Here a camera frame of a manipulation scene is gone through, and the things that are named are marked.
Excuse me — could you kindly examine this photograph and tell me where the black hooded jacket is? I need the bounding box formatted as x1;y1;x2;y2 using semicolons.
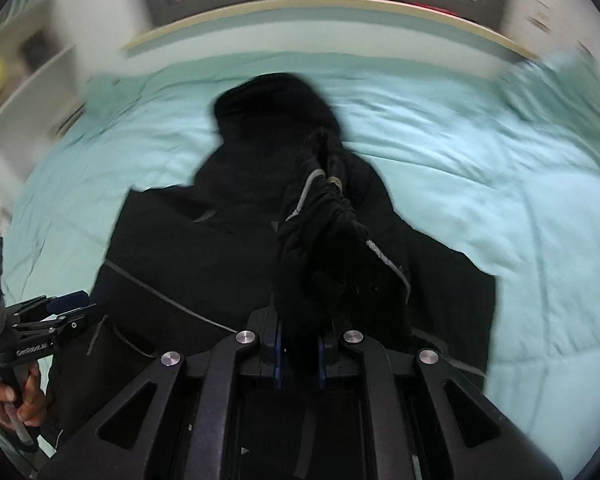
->
42;74;496;446

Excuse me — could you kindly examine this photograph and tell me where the person's left hand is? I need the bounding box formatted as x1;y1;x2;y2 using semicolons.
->
0;362;47;431

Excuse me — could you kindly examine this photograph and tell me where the white shelf unit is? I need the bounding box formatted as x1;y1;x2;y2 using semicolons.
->
0;0;83;209

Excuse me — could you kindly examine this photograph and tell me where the mint green bed quilt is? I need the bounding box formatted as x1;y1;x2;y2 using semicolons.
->
3;52;600;479

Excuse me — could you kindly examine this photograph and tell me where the wooden bed headboard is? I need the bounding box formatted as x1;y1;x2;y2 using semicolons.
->
122;0;535;58

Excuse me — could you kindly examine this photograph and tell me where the green pillow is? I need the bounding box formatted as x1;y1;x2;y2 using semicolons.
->
496;51;600;159

